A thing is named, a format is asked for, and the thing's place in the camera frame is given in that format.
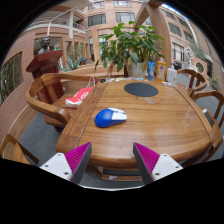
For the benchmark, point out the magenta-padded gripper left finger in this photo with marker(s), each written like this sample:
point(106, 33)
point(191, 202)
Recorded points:
point(60, 165)

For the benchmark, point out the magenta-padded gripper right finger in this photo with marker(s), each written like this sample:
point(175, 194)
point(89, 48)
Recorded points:
point(163, 165)

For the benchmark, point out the blue and white computer mouse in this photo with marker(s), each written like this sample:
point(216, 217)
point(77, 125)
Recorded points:
point(106, 119)

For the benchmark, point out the black round mouse pad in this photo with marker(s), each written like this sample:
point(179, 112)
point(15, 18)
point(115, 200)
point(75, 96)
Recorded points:
point(141, 89)

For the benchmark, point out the wooden armchair with curved back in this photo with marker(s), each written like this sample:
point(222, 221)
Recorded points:
point(192, 74)
point(213, 95)
point(43, 106)
point(13, 151)

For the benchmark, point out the black notebook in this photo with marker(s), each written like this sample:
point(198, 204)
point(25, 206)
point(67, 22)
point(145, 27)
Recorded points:
point(208, 117)

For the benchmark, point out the red and white bag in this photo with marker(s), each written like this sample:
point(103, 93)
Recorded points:
point(79, 96)

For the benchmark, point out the white pump bottle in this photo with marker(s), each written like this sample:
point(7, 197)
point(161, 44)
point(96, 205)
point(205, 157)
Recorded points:
point(171, 76)

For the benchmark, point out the yellow liquid soap bottle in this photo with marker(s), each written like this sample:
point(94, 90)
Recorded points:
point(161, 71)

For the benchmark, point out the black key fob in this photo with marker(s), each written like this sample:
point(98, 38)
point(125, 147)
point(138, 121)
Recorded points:
point(103, 80)

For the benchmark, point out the blue tube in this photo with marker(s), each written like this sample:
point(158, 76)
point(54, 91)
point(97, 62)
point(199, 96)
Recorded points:
point(151, 70)

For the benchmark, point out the white statue on plinth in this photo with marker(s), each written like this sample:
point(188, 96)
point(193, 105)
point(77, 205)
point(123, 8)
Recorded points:
point(190, 56)

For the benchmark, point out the dark bust statue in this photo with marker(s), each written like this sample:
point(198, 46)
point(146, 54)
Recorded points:
point(44, 45)

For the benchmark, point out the green plant in white pot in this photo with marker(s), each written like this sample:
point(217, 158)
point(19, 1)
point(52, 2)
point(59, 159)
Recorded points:
point(133, 45)

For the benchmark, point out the dark red wooden pedestal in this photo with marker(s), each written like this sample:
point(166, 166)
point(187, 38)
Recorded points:
point(46, 61)

